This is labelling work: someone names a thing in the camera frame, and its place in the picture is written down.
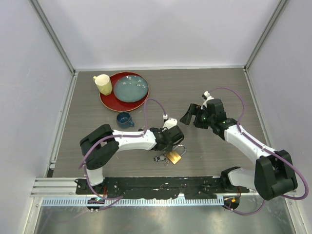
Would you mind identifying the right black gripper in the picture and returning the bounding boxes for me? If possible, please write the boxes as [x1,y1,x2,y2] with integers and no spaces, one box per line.
[180,103,215,130]

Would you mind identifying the keys with grey charm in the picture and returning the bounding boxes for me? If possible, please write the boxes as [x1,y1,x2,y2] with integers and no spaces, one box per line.
[154,155,167,162]

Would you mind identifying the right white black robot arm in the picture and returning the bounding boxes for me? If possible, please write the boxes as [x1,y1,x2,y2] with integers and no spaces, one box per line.
[180,99,298,200]

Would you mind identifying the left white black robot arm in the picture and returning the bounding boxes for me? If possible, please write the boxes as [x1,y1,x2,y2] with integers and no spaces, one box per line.
[79,124,184,195]

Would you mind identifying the large brass padlock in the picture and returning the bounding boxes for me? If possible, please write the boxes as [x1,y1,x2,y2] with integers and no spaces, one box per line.
[166,144,186,165]

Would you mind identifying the blue-grey ceramic plate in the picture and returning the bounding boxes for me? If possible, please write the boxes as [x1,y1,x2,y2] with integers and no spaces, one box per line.
[113,75,149,103]

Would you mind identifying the dark blue mug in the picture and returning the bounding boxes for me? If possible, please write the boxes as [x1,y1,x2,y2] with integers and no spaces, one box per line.
[116,112,135,129]

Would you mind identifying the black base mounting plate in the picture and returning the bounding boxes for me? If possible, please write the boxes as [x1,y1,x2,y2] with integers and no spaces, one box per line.
[76,175,250,198]

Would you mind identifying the red round tray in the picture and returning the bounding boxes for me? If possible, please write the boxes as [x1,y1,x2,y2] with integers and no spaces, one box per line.
[99,72,150,112]

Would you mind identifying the yellow ceramic mug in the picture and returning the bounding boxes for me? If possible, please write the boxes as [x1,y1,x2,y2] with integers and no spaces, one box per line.
[93,74,113,96]

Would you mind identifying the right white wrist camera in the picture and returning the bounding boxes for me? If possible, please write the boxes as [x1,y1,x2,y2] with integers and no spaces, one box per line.
[201,91,214,110]

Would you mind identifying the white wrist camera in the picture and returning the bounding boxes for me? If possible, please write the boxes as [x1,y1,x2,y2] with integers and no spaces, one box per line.
[163,114,177,129]
[201,91,214,110]

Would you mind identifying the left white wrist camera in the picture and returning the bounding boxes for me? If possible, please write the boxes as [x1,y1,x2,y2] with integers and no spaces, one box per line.
[163,114,177,129]

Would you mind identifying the white slotted cable duct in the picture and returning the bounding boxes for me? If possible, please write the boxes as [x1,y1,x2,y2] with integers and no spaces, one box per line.
[41,195,224,207]

